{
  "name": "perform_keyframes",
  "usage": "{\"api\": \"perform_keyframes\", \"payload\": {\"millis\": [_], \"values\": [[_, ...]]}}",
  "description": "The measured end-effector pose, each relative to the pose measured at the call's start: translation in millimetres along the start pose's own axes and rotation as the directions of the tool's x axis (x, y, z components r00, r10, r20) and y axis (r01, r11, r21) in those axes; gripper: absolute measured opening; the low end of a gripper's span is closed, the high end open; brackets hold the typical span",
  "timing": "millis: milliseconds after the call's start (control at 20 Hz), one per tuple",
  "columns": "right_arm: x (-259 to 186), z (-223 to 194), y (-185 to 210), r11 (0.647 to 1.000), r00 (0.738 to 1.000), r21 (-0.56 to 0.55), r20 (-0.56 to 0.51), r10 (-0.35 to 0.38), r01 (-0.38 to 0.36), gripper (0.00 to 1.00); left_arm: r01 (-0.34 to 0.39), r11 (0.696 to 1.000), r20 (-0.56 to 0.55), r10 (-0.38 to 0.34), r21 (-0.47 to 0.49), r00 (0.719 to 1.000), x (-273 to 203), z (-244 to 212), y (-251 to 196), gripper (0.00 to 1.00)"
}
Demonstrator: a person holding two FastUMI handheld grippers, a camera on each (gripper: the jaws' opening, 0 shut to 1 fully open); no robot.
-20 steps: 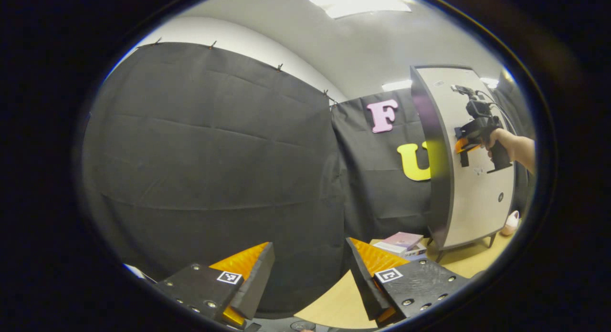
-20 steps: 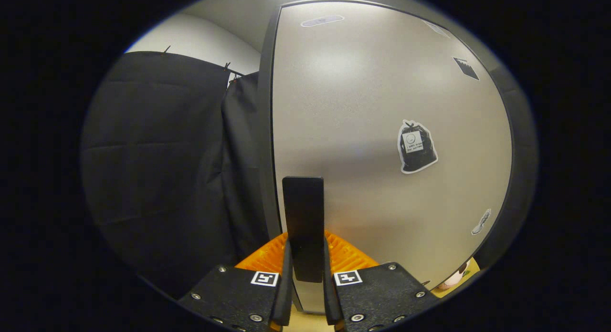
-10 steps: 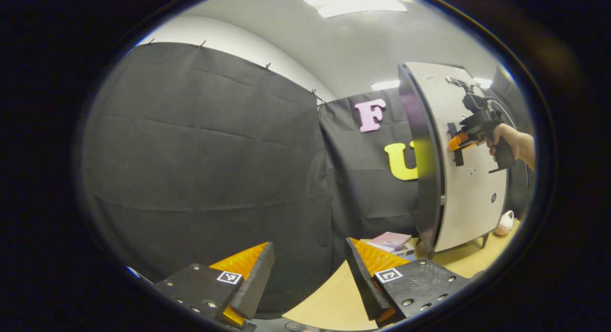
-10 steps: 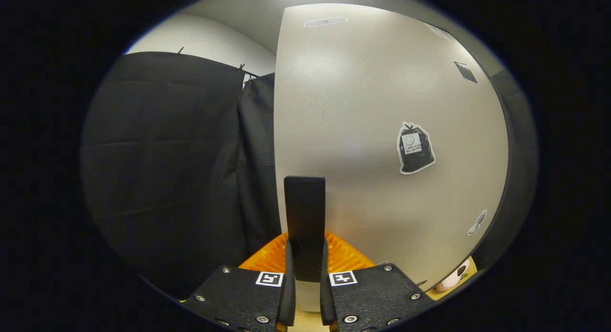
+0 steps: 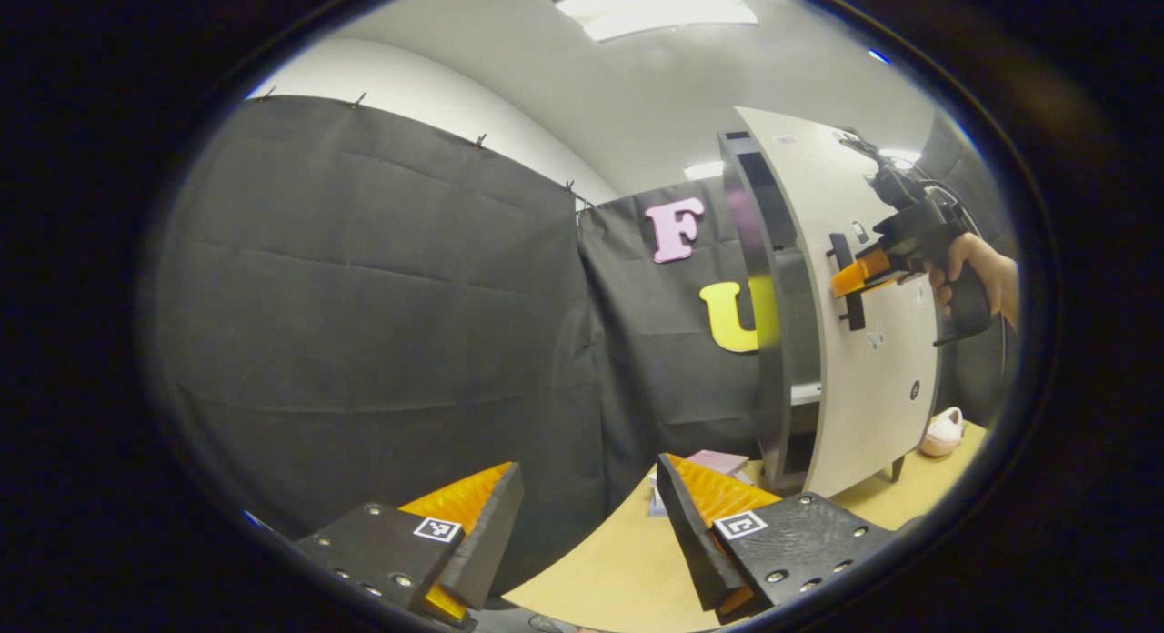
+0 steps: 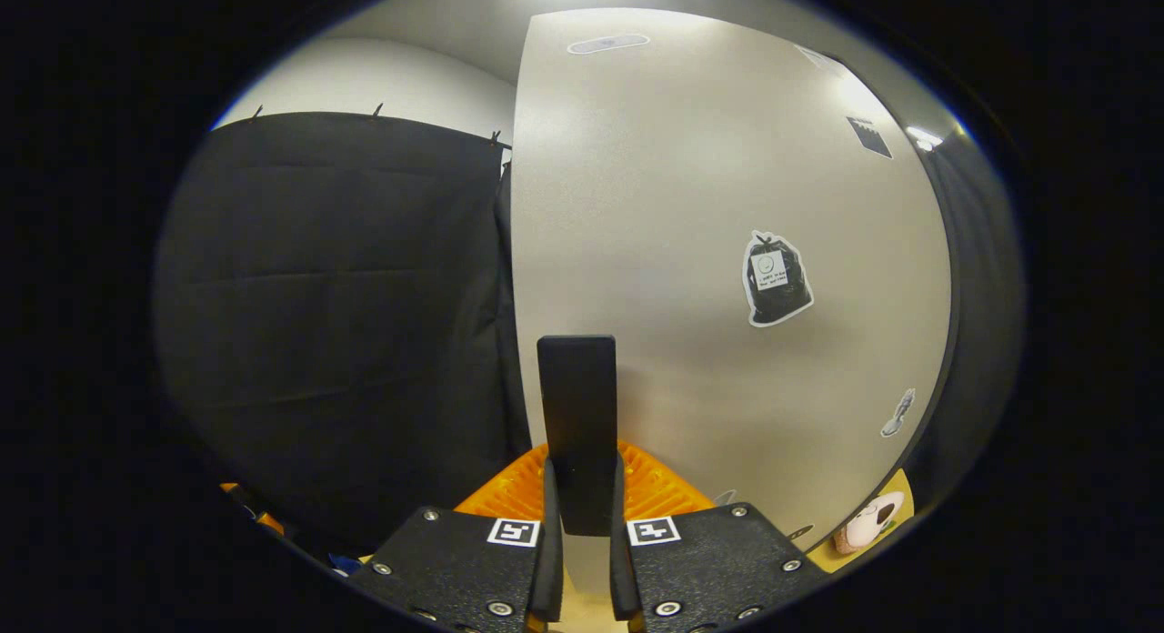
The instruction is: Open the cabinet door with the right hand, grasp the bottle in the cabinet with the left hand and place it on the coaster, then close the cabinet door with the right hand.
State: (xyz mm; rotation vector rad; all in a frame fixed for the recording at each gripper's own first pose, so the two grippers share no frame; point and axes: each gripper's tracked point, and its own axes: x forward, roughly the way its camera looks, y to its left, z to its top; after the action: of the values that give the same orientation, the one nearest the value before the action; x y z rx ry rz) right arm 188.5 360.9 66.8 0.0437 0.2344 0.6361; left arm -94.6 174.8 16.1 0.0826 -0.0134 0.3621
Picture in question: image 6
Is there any black backdrop cloth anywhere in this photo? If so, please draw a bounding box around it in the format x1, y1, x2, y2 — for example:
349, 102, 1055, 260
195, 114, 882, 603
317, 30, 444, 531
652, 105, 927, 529
153, 112, 1027, 561

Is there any black cabinet door handle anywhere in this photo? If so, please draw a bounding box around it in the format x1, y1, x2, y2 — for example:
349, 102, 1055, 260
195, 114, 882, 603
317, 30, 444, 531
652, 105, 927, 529
537, 335, 617, 538

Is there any pink plush toy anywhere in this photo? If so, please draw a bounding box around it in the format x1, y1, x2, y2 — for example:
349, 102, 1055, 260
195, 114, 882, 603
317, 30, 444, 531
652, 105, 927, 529
832, 490, 908, 556

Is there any grey cabinet door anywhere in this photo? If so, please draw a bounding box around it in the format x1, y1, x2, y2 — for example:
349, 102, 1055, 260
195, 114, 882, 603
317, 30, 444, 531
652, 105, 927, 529
509, 7, 954, 561

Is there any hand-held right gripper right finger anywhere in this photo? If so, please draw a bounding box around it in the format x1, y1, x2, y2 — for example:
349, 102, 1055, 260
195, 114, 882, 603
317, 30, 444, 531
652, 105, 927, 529
609, 440, 828, 633

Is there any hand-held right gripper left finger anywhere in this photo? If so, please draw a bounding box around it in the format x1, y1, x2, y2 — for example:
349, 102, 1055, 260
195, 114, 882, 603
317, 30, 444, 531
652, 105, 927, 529
348, 442, 565, 633

